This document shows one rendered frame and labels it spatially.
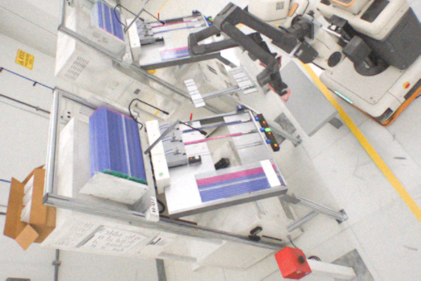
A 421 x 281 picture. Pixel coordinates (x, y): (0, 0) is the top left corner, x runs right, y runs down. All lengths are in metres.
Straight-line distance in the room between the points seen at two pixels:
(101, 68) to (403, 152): 2.35
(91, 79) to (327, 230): 2.21
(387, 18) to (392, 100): 0.61
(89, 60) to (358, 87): 2.05
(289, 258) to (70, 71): 2.13
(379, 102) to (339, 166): 0.59
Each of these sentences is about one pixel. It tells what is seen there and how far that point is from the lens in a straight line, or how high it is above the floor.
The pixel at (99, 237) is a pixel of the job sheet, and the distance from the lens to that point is 2.05.
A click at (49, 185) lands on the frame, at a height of 1.89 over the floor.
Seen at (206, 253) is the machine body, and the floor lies 0.62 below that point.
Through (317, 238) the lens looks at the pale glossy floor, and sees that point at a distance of 2.80.
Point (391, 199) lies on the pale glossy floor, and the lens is 2.63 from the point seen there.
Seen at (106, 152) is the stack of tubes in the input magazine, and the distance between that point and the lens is 1.91.
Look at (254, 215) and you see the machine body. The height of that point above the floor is 0.62.
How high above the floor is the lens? 2.45
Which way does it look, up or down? 39 degrees down
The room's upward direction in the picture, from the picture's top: 63 degrees counter-clockwise
